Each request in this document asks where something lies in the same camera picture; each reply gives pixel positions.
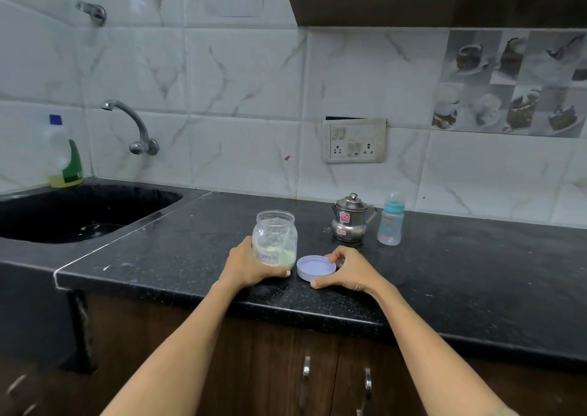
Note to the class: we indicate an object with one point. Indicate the person's left hand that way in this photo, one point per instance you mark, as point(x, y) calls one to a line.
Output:
point(243, 269)

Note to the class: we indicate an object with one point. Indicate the person's right hand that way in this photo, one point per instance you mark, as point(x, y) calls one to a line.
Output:
point(355, 273)

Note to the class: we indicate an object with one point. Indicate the lavender plastic jar lid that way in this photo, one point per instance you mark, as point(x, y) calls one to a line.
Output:
point(314, 268)

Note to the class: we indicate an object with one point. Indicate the clear formula powder jar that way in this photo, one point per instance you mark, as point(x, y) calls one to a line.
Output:
point(270, 236)

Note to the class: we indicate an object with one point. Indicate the white measuring scoop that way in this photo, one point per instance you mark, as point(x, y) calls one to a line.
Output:
point(287, 246)

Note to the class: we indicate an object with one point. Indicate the small steel kettle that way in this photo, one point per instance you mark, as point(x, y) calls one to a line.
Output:
point(351, 220)

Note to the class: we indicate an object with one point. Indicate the clear printed baby bottle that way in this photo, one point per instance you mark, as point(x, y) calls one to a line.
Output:
point(390, 232)

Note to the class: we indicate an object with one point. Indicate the clear dome bottle cap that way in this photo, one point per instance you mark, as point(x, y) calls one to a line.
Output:
point(395, 198)

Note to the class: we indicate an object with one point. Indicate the person's right forearm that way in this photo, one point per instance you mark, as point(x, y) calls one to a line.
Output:
point(435, 360)

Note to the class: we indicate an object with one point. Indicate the person's left forearm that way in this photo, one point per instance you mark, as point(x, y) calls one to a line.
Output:
point(174, 360)

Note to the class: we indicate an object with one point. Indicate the dish soap bottle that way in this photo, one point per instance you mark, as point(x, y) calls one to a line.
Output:
point(64, 158)

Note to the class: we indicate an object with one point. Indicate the brown wooden base cabinet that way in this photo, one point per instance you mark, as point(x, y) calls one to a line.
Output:
point(257, 365)

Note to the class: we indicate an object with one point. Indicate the black kitchen sink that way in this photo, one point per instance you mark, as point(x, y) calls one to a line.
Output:
point(82, 214)

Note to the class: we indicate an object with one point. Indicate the white switch socket board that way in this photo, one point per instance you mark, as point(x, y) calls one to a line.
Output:
point(354, 141)

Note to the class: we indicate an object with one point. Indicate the chrome curved wall faucet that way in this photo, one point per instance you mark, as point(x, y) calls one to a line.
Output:
point(144, 146)

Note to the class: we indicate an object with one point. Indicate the chrome wall valve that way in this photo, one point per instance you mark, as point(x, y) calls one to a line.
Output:
point(96, 13)

